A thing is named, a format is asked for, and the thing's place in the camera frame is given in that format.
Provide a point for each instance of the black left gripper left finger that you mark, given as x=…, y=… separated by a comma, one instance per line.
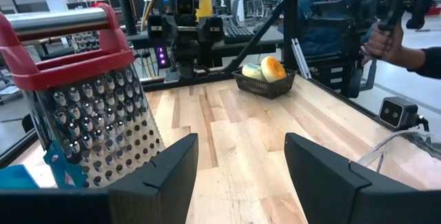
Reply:
x=162, y=189

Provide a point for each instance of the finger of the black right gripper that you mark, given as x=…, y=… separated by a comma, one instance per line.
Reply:
x=212, y=29
x=156, y=28

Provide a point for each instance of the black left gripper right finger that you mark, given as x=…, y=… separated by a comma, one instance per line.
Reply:
x=330, y=189

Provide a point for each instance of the green frosted toy donut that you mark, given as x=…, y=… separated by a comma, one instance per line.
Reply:
x=251, y=72

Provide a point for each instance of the orange toy donut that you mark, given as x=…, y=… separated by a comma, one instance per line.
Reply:
x=280, y=76

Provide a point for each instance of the clear plastic container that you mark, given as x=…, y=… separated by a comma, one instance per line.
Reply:
x=413, y=169

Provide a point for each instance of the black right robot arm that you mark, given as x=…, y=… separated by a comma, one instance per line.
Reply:
x=186, y=65

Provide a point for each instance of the person's forearm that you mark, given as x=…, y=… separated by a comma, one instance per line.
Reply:
x=425, y=62

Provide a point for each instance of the backlit keyboard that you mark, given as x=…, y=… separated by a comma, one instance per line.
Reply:
x=240, y=32

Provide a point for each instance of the black box purple lights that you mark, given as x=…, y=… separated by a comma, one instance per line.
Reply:
x=162, y=56

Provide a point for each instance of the black mesh basket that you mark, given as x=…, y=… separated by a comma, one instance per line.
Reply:
x=265, y=88

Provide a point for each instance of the white metal strut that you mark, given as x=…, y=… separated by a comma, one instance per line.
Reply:
x=301, y=58

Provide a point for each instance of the person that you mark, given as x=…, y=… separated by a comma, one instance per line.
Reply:
x=327, y=20

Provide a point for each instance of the teal plastic bin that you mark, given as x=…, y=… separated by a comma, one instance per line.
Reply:
x=17, y=179

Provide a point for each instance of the person's hand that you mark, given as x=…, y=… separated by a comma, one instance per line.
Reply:
x=382, y=46

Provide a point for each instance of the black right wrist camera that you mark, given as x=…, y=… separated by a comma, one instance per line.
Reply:
x=185, y=5

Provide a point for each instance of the silver metal bracket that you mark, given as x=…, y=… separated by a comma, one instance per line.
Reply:
x=171, y=76

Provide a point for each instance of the black stereo camera box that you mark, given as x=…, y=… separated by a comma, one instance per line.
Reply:
x=396, y=112

